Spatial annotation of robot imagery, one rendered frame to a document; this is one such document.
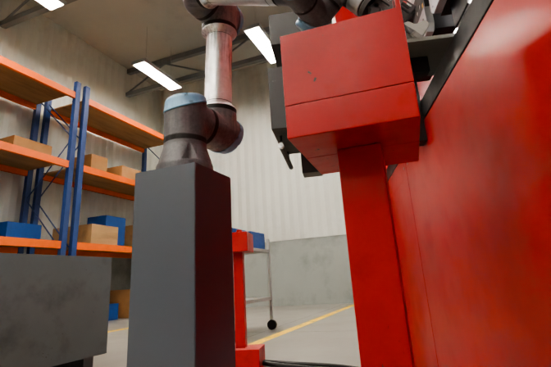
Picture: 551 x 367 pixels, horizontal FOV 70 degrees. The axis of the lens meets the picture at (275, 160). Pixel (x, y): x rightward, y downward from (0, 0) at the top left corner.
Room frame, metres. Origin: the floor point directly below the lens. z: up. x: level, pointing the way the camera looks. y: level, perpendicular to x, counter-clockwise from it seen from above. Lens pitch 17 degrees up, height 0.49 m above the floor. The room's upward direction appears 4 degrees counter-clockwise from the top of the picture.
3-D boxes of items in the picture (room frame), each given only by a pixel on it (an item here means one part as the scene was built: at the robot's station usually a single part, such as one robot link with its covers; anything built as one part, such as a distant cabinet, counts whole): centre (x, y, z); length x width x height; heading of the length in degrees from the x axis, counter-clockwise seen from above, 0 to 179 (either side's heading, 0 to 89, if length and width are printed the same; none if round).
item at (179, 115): (1.03, 0.24, 0.94); 0.13 x 0.12 x 0.14; 149
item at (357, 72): (0.54, -0.12, 0.75); 0.20 x 0.16 x 0.18; 162
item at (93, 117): (7.52, 3.15, 1.95); 2.70 x 0.98 x 3.90; 159
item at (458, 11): (0.86, -0.50, 1.13); 0.10 x 0.02 x 0.10; 173
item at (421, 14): (1.08, -0.52, 1.26); 0.15 x 0.09 x 0.17; 173
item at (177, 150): (1.02, 0.24, 0.82); 0.15 x 0.15 x 0.10
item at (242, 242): (2.61, 0.27, 0.42); 0.25 x 0.20 x 0.83; 83
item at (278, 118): (2.12, -0.08, 1.42); 0.45 x 0.12 x 0.36; 172
